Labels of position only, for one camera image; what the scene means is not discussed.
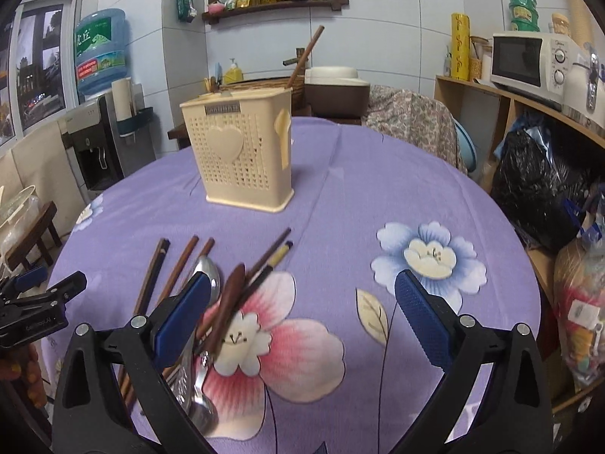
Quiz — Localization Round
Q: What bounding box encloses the teal cup holder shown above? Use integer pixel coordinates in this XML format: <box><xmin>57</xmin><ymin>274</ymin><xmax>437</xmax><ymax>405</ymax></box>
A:
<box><xmin>117</xmin><ymin>106</ymin><xmax>155</xmax><ymax>137</ymax></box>

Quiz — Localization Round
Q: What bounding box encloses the colourful plastic bag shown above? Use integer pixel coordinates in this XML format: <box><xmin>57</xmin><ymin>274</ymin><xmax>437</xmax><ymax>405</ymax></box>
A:
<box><xmin>553</xmin><ymin>235</ymin><xmax>605</xmax><ymax>391</ymax></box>

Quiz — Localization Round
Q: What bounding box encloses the white paper cup tube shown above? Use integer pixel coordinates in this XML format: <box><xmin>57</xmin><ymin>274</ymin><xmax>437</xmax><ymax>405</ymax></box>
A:
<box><xmin>112</xmin><ymin>78</ymin><xmax>134</xmax><ymax>122</ymax></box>

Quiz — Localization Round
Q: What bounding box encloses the blue water bottle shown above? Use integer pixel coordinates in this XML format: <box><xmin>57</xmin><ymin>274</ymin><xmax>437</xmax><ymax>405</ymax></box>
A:
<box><xmin>74</xmin><ymin>8</ymin><xmax>130</xmax><ymax>98</ymax></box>

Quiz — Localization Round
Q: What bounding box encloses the dark wooden stool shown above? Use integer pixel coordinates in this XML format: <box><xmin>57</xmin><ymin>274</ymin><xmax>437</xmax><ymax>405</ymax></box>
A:
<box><xmin>4</xmin><ymin>201</ymin><xmax>63</xmax><ymax>272</ymax></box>

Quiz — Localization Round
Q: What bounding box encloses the brown wooden spoon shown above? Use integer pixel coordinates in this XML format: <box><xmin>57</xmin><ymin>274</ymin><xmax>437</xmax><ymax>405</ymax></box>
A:
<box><xmin>207</xmin><ymin>264</ymin><xmax>247</xmax><ymax>356</ymax></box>

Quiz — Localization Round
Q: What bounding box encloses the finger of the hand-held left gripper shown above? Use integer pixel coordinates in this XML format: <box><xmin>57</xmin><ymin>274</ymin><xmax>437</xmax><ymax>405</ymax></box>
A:
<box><xmin>45</xmin><ymin>271</ymin><xmax>88</xmax><ymax>304</ymax></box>
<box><xmin>0</xmin><ymin>266</ymin><xmax>49</xmax><ymax>294</ymax></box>

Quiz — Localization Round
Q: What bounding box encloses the beige jar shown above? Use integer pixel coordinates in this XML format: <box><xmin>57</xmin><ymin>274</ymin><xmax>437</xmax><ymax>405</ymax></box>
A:
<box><xmin>551</xmin><ymin>13</ymin><xmax>573</xmax><ymax>39</ymax></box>

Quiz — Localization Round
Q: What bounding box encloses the woven wash basin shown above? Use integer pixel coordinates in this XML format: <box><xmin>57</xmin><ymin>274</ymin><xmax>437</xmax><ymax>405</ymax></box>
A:
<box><xmin>236</xmin><ymin>78</ymin><xmax>307</xmax><ymax>115</ymax></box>

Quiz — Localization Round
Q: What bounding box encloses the cream plastic utensil holder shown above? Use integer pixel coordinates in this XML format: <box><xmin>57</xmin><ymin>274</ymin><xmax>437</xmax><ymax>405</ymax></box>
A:
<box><xmin>181</xmin><ymin>87</ymin><xmax>295</xmax><ymax>215</ymax></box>

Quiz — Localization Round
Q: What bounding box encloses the bronze faucet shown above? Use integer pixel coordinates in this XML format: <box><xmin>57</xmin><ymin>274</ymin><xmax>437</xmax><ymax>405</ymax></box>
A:
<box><xmin>282</xmin><ymin>47</ymin><xmax>311</xmax><ymax>70</ymax></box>

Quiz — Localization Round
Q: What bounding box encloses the light wooden shelf unit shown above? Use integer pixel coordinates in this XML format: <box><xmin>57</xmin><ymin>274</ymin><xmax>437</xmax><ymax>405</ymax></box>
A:
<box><xmin>435</xmin><ymin>75</ymin><xmax>605</xmax><ymax>414</ymax></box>

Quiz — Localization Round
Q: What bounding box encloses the wicker container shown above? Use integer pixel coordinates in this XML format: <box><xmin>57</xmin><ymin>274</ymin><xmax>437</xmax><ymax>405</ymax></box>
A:
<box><xmin>469</xmin><ymin>37</ymin><xmax>493</xmax><ymax>81</ymax></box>

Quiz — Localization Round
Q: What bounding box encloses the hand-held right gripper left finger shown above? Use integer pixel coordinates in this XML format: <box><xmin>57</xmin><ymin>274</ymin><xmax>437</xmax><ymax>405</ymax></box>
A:
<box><xmin>52</xmin><ymin>269</ymin><xmax>213</xmax><ymax>454</ymax></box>

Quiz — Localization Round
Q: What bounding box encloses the purple floral tablecloth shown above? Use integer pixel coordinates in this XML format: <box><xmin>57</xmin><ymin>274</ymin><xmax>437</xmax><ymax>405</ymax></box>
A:
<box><xmin>40</xmin><ymin>116</ymin><xmax>542</xmax><ymax>454</ymax></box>

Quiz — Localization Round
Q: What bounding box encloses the floral cloth cover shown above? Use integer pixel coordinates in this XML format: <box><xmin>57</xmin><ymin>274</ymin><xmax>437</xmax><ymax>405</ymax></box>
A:
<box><xmin>363</xmin><ymin>85</ymin><xmax>470</xmax><ymax>177</ymax></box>

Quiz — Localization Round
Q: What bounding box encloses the blue plastic basin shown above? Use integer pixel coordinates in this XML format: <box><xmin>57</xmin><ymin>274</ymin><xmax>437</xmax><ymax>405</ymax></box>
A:
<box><xmin>454</xmin><ymin>120</ymin><xmax>479</xmax><ymax>171</ymax></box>

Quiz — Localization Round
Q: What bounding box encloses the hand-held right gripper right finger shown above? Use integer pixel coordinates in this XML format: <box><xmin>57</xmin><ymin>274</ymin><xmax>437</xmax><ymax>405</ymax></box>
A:
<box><xmin>394</xmin><ymin>269</ymin><xmax>554</xmax><ymax>454</ymax></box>

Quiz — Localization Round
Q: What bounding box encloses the grey water dispenser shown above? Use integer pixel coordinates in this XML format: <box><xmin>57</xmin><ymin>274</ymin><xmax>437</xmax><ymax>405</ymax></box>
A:
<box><xmin>59</xmin><ymin>92</ymin><xmax>157</xmax><ymax>193</ymax></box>

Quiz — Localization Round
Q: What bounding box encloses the brown wooden chopstick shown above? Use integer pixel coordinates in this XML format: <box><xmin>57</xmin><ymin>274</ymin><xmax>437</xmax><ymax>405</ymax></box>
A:
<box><xmin>158</xmin><ymin>235</ymin><xmax>199</xmax><ymax>303</ymax></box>
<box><xmin>287</xmin><ymin>25</ymin><xmax>326</xmax><ymax>89</ymax></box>
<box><xmin>177</xmin><ymin>238</ymin><xmax>216</xmax><ymax>289</ymax></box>
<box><xmin>133</xmin><ymin>238</ymin><xmax>171</xmax><ymax>317</ymax></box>

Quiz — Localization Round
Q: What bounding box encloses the dark chopstick cream band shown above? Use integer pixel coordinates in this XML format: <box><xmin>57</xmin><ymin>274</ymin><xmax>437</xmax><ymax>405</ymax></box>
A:
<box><xmin>196</xmin><ymin>241</ymin><xmax>295</xmax><ymax>341</ymax></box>

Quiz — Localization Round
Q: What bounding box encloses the cream rolled mat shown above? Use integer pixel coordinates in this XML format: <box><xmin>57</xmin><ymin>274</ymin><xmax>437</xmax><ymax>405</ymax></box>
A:
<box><xmin>568</xmin><ymin>0</ymin><xmax>595</xmax><ymax>50</ymax></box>

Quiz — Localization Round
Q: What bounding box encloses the white microwave oven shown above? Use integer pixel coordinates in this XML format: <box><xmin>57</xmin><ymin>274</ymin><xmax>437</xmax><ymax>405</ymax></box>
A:
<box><xmin>490</xmin><ymin>32</ymin><xmax>586</xmax><ymax>106</ymax></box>

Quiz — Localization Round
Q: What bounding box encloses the yellow soap dispenser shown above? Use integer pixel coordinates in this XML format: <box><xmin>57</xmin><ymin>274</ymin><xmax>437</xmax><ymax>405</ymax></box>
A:
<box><xmin>223</xmin><ymin>58</ymin><xmax>245</xmax><ymax>85</ymax></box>

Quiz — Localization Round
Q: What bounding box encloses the white kettle chrome handle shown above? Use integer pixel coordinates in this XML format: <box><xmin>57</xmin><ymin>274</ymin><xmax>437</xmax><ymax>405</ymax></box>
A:
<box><xmin>564</xmin><ymin>42</ymin><xmax>605</xmax><ymax>115</ymax></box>

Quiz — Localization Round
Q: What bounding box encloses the person's left hand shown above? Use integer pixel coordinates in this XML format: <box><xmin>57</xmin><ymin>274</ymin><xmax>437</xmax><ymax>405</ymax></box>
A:
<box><xmin>0</xmin><ymin>342</ymin><xmax>48</xmax><ymax>407</ymax></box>

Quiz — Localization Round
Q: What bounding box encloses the black plastic bag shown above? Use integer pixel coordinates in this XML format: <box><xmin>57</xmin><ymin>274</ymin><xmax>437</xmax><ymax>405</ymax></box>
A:
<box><xmin>492</xmin><ymin>113</ymin><xmax>594</xmax><ymax>252</ymax></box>

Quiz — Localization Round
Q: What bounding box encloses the yellow tube box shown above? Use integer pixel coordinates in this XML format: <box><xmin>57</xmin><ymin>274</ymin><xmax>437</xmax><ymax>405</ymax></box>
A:
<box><xmin>450</xmin><ymin>13</ymin><xmax>472</xmax><ymax>81</ymax></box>

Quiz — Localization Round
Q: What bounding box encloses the dark wooden vanity table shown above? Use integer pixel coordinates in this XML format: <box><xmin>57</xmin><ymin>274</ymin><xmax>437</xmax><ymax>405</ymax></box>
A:
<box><xmin>168</xmin><ymin>122</ymin><xmax>194</xmax><ymax>151</ymax></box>

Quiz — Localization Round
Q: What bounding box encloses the dark brown chopstick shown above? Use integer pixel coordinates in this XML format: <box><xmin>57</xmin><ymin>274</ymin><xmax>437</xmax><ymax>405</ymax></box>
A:
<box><xmin>243</xmin><ymin>227</ymin><xmax>292</xmax><ymax>279</ymax></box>

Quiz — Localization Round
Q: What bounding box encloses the metal spoon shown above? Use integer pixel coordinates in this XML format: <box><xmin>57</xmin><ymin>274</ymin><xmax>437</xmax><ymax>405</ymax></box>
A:
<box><xmin>163</xmin><ymin>254</ymin><xmax>223</xmax><ymax>412</ymax></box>
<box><xmin>186</xmin><ymin>347</ymin><xmax>220</xmax><ymax>436</ymax></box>

